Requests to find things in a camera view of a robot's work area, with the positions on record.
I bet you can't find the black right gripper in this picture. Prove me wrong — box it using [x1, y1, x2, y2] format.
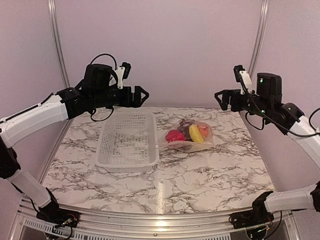
[215, 88, 272, 119]

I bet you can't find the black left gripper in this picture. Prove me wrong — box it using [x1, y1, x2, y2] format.
[91, 85, 149, 109]

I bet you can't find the red toy bell pepper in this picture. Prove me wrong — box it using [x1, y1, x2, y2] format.
[165, 129, 186, 143]

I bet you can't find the yellow toy corn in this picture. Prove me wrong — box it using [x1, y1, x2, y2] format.
[188, 124, 204, 143]

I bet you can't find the purple toy grape bunch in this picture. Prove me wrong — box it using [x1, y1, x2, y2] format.
[177, 118, 196, 139]

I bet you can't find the clear zip top bag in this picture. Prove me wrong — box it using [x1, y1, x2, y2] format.
[157, 118, 215, 153]

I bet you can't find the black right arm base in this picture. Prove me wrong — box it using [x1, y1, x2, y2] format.
[228, 191, 274, 229]

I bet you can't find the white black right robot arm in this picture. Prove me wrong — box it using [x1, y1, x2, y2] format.
[214, 70, 320, 224]

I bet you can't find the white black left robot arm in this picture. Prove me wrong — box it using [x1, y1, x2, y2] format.
[0, 86, 149, 223]

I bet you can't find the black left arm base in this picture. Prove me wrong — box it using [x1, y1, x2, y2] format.
[36, 196, 80, 228]

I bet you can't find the white perforated plastic basket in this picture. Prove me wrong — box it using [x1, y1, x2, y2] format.
[95, 110, 160, 173]

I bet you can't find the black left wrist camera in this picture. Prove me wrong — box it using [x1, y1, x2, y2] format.
[115, 62, 131, 90]

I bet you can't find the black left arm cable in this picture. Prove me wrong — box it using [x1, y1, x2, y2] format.
[89, 53, 118, 123]

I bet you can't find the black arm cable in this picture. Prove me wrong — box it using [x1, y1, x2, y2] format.
[241, 82, 320, 138]
[89, 53, 118, 123]

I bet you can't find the aluminium right frame post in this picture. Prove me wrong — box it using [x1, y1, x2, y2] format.
[248, 0, 270, 77]

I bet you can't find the aluminium frame post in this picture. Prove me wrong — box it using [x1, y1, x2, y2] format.
[48, 0, 71, 88]
[248, 0, 270, 77]

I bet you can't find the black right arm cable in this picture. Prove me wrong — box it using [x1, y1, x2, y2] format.
[241, 82, 320, 138]

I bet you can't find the aluminium front frame rail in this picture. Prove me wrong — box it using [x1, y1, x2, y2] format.
[8, 197, 301, 240]

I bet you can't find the aluminium left frame post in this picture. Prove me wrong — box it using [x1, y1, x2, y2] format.
[48, 0, 71, 88]

